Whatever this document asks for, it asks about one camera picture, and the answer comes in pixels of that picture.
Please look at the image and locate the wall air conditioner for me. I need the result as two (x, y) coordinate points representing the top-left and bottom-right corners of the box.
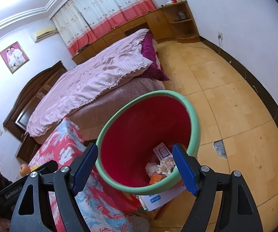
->
(31, 25), (58, 43)

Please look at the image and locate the apple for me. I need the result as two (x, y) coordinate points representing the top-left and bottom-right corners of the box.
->
(19, 164), (31, 176)

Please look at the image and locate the white and blue flat box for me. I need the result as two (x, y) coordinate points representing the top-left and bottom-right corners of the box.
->
(139, 185), (188, 211)

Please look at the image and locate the wooden nightstand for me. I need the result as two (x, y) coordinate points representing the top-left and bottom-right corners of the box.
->
(16, 134), (41, 163)

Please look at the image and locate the red bin with green rim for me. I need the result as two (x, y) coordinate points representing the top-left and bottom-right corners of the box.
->
(95, 90), (200, 195)

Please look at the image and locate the white tissue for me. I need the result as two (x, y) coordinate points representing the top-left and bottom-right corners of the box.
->
(145, 162), (159, 176)

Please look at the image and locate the framed wall picture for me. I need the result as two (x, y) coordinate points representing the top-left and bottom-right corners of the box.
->
(0, 41), (30, 73)

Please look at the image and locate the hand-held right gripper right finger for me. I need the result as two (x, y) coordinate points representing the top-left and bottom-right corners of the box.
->
(172, 144), (267, 232)

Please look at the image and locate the pink bedspread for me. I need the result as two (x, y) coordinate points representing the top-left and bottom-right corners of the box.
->
(26, 28), (154, 138)

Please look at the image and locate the wooden bed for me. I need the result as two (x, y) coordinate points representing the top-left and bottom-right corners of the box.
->
(3, 28), (171, 142)

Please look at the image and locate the power cable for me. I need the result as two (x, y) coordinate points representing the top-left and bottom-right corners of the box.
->
(180, 37), (223, 54)

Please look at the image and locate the long wooden cabinet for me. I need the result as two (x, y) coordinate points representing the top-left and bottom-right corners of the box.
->
(72, 7), (171, 66)

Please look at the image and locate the red floral printed blanket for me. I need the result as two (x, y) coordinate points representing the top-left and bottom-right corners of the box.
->
(28, 117), (139, 232)

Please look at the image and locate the person's left hand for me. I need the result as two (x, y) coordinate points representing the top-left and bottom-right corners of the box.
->
(0, 217), (11, 232)

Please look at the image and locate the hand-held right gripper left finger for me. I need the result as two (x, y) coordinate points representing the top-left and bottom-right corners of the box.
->
(9, 143), (99, 232)

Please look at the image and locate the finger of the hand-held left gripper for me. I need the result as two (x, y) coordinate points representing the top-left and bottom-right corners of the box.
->
(35, 160), (59, 175)

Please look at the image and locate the purple pillow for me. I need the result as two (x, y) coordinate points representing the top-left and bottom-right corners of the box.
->
(140, 32), (171, 81)

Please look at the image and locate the white cauliflower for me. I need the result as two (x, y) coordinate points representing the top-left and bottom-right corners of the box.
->
(157, 158), (177, 174)

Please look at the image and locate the floral curtain with red hem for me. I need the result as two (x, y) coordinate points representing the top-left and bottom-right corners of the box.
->
(51, 0), (157, 56)

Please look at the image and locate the white and teal carton box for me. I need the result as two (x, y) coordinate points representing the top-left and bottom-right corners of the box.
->
(153, 142), (173, 160)

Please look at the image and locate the wooden corner shelf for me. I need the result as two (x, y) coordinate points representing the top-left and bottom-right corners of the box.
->
(162, 0), (201, 43)

